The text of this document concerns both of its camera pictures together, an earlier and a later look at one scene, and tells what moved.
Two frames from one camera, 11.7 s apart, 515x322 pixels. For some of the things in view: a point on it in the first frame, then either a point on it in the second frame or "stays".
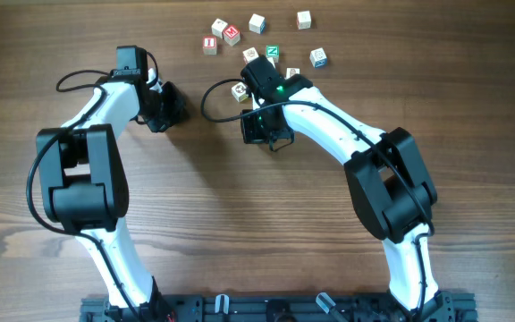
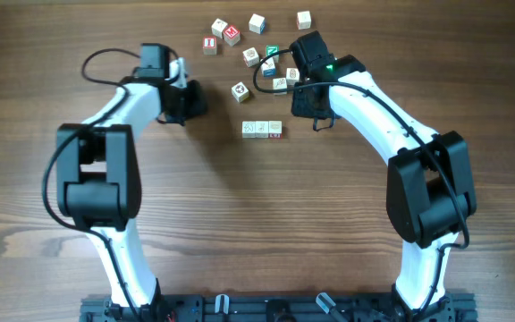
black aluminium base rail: x=446 y=307 stays
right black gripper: x=251 y=137 → x=298 y=109
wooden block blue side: x=257 y=24 stays
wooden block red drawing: x=249 y=55 stays
